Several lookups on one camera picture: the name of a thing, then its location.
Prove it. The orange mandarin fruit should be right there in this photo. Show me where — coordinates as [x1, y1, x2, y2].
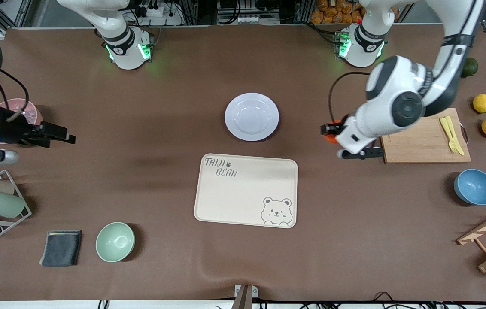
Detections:
[325, 124, 343, 143]

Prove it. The pale lavender round plate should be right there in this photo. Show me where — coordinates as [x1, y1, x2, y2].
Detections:
[225, 93, 279, 142]

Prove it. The pink bowl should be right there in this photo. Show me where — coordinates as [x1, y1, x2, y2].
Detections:
[0, 98, 44, 126]

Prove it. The mint green cup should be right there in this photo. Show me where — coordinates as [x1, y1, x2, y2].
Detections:
[0, 190, 26, 218]

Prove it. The bamboo cutting board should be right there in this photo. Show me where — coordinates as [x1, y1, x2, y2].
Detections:
[378, 107, 472, 164]

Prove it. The dark grey folded cloth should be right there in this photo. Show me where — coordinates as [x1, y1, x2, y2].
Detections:
[39, 230, 82, 267]

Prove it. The cream tray with bear print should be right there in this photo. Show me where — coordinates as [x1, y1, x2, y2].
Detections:
[194, 153, 298, 229]

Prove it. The pile of orange snack packs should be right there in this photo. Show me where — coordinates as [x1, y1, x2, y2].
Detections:
[310, 0, 370, 24]

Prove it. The yellow plastic fork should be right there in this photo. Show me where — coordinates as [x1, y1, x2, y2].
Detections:
[440, 117, 460, 154]

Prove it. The mint green bowl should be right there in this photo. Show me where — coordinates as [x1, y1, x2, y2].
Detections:
[95, 221, 135, 263]

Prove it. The dark green lime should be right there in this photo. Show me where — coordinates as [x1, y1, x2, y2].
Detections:
[461, 57, 479, 79]

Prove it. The blue bowl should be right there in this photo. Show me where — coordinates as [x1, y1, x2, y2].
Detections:
[454, 169, 486, 206]

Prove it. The white power strip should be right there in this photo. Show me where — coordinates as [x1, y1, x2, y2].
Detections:
[138, 0, 183, 25]

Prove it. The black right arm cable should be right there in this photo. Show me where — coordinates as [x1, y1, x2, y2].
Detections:
[0, 69, 29, 123]

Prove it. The grey wire cup rack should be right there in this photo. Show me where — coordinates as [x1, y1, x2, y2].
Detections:
[0, 170, 32, 236]

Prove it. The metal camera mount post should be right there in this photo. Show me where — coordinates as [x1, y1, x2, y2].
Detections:
[231, 284, 258, 309]

